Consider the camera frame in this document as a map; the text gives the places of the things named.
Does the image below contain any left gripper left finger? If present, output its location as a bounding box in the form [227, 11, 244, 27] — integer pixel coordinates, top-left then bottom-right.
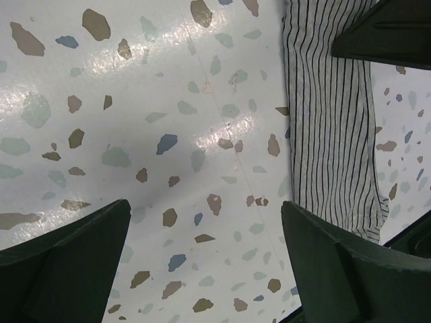
[1, 200, 131, 323]

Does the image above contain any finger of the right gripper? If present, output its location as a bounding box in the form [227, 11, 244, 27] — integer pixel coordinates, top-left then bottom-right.
[331, 0, 430, 70]

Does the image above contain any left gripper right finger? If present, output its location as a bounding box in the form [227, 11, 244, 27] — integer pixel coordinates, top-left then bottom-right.
[281, 201, 430, 322]

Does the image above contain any grey striped underwear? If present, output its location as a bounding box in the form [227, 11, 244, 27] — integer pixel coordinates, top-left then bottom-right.
[282, 0, 389, 243]

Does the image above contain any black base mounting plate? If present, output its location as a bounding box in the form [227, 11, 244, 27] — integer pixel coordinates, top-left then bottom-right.
[279, 211, 430, 323]

